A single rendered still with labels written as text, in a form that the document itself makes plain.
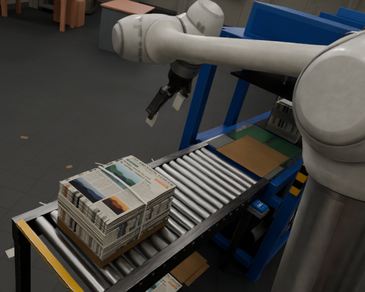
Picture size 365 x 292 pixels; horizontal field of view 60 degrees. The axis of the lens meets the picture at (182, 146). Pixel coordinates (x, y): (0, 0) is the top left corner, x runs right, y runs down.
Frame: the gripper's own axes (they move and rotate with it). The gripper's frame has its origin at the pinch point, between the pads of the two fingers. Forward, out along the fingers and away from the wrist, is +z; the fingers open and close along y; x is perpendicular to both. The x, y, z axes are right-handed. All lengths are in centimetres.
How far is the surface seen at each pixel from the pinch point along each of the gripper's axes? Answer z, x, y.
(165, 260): 48, -35, -14
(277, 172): 70, -48, 96
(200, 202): 62, -27, 28
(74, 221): 43, 0, -33
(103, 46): 342, 349, 329
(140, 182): 34.9, -5.8, -5.2
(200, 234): 52, -38, 8
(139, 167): 39.1, 1.3, 2.3
